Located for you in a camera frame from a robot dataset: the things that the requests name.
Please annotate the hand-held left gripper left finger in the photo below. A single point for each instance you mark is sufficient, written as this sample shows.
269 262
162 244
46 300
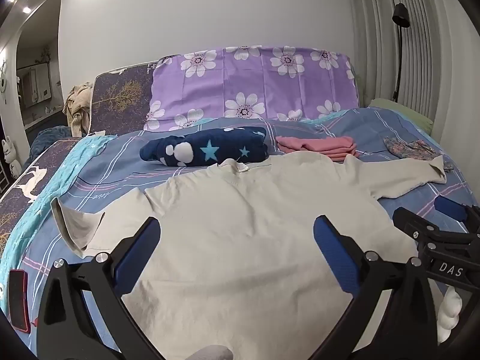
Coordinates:
138 249

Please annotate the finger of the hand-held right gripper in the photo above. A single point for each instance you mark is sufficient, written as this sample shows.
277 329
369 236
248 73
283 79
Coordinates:
450 208
416 222

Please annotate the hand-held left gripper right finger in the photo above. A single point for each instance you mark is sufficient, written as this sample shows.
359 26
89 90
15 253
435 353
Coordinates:
335 251

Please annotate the cream long-sleeve shirt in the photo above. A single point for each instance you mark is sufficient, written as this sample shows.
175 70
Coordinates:
232 225

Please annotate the pink folded clothes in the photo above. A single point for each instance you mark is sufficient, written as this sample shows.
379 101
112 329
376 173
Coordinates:
322 145

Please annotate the navy star print clothes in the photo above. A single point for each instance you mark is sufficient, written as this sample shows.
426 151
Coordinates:
206 146

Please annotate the beige bundled clothes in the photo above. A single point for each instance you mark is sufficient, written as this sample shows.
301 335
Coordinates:
78 107

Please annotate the person's right hand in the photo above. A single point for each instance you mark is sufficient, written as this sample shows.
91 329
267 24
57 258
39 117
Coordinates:
450 307

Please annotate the floral print small garment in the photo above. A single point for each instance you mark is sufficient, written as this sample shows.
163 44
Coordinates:
410 149

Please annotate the teal blanket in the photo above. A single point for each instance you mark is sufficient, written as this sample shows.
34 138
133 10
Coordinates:
48 191

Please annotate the green pillow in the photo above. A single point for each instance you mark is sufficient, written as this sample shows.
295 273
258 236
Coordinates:
405 110

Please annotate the red phone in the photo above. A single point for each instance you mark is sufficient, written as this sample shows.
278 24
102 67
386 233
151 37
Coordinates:
18 296

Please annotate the dark deer print mattress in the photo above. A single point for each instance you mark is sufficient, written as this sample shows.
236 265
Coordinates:
26 180

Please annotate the dark tree print cushion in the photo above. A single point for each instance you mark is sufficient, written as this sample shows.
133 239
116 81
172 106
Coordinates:
120 101

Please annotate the white cat figurine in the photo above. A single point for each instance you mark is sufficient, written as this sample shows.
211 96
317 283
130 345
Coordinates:
9 155

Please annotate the white curtain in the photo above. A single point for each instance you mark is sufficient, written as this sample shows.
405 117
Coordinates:
420 41

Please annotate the black floor lamp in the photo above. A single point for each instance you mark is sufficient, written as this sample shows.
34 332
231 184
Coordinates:
399 45

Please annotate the purple floral pillow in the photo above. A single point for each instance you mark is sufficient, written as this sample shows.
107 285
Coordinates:
258 82

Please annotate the arched wall mirror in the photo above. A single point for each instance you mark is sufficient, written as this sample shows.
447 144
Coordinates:
35 63

